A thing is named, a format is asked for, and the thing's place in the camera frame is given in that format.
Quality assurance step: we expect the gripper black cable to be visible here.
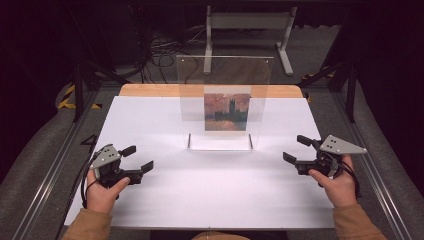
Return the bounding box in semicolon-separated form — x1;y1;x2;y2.
336;155;362;200
80;152;102;210

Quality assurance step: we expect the person's right hand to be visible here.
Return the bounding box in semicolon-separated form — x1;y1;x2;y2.
307;155;359;208

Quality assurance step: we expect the bundle of black cables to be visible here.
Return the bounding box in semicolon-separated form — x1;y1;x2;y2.
139;29;201;84

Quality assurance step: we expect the clear acrylic photo frame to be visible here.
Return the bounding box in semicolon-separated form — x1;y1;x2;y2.
175;54;275;152

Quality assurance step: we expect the person's left hand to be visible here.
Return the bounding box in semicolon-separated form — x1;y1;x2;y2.
85;169;131;214

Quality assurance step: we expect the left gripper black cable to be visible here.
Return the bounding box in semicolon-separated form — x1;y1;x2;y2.
80;152;102;210

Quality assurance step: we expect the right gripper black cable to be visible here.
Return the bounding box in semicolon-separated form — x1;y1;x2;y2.
336;155;362;200

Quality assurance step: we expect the yellow black hazard tape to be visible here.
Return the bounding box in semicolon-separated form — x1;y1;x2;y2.
301;66;335;82
57;83;103;111

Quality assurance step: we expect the wooden table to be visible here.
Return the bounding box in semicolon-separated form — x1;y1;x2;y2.
118;83;304;99

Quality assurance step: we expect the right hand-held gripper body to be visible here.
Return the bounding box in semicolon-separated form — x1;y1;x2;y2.
294;134;368;178

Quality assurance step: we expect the aluminium rail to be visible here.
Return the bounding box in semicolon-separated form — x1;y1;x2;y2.
329;89;414;240
11;89;101;240

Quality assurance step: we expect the printed picture card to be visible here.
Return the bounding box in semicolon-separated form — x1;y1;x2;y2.
203;85;252;132

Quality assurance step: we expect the black metal stand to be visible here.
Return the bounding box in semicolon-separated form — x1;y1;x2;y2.
298;59;358;124
64;6;132;123

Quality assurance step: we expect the white metal stand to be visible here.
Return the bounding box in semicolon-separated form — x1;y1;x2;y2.
203;4;298;77

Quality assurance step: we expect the white board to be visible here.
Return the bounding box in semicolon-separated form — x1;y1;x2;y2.
64;95;336;231

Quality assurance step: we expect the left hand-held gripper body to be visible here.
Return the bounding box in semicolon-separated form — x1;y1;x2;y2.
89;143;145;189

